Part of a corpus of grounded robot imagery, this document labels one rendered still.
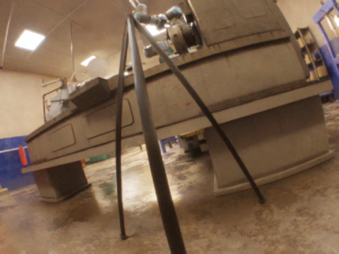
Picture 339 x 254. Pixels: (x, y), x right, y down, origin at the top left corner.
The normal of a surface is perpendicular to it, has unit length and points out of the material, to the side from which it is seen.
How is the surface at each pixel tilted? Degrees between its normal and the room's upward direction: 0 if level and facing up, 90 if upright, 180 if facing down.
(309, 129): 90
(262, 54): 90
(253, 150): 90
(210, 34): 90
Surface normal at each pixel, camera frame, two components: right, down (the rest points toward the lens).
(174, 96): -0.27, 0.07
